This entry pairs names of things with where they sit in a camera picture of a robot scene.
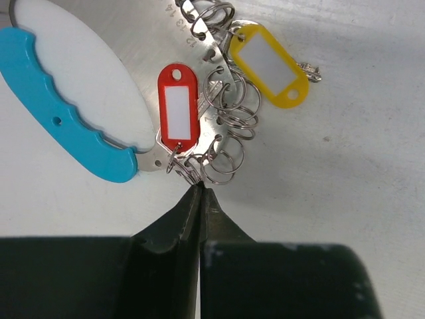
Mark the yellow key tag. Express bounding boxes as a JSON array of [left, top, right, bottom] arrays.
[[229, 24, 309, 108]]

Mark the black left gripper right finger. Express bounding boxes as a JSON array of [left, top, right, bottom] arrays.
[[200, 189, 382, 318]]

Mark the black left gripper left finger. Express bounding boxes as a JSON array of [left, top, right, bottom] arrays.
[[1, 185, 201, 318]]

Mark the red key tag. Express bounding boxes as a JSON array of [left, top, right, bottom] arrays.
[[157, 63, 201, 154]]

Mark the metal key organizer blue handle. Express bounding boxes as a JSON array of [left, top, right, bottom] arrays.
[[1, 1, 258, 183]]

